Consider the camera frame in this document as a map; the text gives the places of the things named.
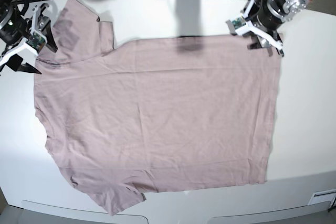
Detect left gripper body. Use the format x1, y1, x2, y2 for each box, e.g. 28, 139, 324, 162
257, 2, 284, 29

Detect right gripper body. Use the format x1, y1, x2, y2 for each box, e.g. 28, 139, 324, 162
1, 11, 28, 46

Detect pink T-shirt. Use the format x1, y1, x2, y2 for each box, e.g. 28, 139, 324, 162
34, 0, 281, 215

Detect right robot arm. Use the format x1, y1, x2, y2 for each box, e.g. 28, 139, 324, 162
1, 0, 58, 74

